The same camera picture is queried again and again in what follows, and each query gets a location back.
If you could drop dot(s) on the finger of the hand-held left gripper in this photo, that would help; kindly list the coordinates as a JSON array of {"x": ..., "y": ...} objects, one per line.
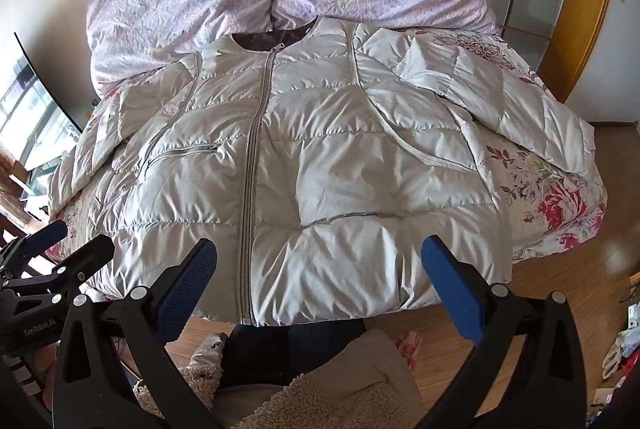
[
  {"x": 90, "y": 256},
  {"x": 47, "y": 235}
]

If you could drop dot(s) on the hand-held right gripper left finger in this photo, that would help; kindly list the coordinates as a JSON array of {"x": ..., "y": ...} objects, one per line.
[{"x": 186, "y": 289}]

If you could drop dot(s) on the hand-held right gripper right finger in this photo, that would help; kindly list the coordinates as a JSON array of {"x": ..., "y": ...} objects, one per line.
[{"x": 450, "y": 289}]

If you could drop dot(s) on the white quilted puffer jacket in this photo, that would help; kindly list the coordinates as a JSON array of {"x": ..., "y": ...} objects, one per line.
[{"x": 310, "y": 169}]

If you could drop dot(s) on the white patterned bag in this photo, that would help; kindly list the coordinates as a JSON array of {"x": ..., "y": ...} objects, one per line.
[{"x": 209, "y": 351}]

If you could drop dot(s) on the person's dark trousers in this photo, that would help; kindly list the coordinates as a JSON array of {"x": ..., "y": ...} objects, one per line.
[{"x": 280, "y": 349}]

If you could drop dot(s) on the floral bed sheet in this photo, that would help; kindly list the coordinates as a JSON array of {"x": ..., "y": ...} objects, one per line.
[{"x": 550, "y": 189}]

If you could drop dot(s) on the person's beige fleece coat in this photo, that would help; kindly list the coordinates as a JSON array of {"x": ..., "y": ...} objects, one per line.
[{"x": 330, "y": 389}]

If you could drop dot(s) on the floor clutter pile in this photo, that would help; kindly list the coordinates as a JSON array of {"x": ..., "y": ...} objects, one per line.
[{"x": 622, "y": 359}]

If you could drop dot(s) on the wooden door frame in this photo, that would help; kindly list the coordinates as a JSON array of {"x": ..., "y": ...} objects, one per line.
[{"x": 580, "y": 9}]

